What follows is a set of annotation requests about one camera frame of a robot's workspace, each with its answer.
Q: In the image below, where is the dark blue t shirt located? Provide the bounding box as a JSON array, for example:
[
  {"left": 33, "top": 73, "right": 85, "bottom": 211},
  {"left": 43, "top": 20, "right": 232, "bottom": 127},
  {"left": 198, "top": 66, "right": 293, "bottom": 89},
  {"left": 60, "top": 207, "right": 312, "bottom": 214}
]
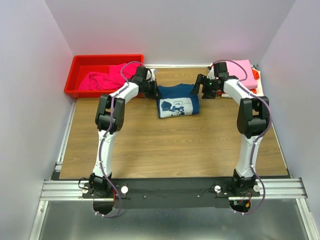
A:
[{"left": 156, "top": 83, "right": 200, "bottom": 119}]

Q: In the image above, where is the folded pink t shirt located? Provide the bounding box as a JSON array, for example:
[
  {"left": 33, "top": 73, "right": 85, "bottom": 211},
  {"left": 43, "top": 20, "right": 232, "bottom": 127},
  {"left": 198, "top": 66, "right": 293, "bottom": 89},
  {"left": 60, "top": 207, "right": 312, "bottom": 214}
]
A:
[{"left": 226, "top": 59, "right": 258, "bottom": 90}]

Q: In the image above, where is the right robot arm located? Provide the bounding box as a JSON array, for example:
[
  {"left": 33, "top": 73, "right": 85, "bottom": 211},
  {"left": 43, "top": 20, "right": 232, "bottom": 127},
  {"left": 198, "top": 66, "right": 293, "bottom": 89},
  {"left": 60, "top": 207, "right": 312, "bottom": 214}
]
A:
[{"left": 190, "top": 60, "right": 272, "bottom": 194}]

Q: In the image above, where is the purple cable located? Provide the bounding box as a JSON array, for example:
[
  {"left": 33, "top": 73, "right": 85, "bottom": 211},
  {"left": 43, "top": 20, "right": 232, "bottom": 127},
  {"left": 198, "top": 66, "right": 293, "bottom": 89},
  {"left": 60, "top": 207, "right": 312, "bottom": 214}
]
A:
[
  {"left": 211, "top": 59, "right": 273, "bottom": 216},
  {"left": 94, "top": 61, "right": 146, "bottom": 219}
]

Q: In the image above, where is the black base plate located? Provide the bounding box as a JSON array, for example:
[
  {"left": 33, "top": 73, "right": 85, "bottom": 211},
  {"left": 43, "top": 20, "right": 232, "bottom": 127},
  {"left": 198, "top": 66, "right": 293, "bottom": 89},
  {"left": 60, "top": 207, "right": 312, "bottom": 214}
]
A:
[{"left": 78, "top": 176, "right": 262, "bottom": 215}]

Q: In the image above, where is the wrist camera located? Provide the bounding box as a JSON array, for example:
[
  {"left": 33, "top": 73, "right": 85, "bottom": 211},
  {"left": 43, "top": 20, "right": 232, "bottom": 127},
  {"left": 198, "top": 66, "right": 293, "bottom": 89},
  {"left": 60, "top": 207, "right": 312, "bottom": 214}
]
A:
[
  {"left": 146, "top": 68, "right": 158, "bottom": 82},
  {"left": 207, "top": 65, "right": 215, "bottom": 80}
]

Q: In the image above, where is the folded cream t shirt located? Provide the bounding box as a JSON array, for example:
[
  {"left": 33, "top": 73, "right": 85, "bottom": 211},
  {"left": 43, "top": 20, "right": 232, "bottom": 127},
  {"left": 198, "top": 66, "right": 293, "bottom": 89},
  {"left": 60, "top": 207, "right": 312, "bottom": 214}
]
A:
[{"left": 221, "top": 70, "right": 265, "bottom": 99}]

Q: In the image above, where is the red plastic bin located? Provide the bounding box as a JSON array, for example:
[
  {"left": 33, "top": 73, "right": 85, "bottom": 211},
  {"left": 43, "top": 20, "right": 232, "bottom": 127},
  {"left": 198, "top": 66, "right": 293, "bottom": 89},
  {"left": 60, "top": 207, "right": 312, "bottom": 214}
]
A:
[{"left": 64, "top": 54, "right": 144, "bottom": 98}]

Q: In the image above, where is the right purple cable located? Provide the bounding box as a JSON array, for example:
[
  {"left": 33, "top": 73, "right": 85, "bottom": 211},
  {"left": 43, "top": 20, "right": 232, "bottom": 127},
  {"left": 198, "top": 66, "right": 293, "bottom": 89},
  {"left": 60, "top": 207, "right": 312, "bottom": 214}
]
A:
[{"left": 211, "top": 59, "right": 273, "bottom": 216}]

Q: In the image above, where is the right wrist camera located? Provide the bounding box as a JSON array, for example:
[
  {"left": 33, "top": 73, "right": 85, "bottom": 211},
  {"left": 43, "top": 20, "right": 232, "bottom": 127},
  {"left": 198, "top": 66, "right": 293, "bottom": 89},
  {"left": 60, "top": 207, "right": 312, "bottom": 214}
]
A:
[{"left": 207, "top": 65, "right": 215, "bottom": 80}]

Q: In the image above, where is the magenta t shirt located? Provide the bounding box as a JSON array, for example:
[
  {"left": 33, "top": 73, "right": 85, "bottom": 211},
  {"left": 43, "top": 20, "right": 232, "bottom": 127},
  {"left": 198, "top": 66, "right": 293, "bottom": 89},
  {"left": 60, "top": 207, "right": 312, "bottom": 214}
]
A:
[{"left": 77, "top": 62, "right": 141, "bottom": 91}]

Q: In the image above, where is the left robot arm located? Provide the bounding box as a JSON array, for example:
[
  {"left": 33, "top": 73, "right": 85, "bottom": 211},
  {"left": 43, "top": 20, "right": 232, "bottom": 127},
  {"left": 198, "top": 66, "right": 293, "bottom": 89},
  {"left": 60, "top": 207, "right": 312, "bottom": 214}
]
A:
[{"left": 88, "top": 66, "right": 161, "bottom": 197}]

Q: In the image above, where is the aluminium rail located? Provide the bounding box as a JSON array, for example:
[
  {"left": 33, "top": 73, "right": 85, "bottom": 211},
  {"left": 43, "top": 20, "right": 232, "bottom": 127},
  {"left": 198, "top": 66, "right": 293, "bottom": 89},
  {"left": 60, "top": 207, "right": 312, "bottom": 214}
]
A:
[{"left": 40, "top": 178, "right": 308, "bottom": 201}]

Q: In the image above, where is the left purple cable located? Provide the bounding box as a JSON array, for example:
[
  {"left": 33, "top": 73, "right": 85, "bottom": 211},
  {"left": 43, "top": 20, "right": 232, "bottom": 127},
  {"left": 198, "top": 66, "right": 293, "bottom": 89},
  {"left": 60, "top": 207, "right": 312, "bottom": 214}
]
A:
[{"left": 94, "top": 61, "right": 146, "bottom": 219}]

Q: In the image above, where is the folded orange t shirt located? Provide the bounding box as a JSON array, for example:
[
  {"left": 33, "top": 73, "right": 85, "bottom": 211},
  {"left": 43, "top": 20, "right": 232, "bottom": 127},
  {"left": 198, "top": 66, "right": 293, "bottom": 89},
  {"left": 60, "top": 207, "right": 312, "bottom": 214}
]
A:
[{"left": 217, "top": 68, "right": 261, "bottom": 97}]

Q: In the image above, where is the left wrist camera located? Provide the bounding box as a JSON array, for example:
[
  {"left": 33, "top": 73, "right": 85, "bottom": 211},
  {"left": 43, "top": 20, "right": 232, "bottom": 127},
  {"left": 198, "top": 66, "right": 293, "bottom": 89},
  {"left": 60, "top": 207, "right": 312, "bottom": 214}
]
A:
[{"left": 146, "top": 68, "right": 158, "bottom": 82}]

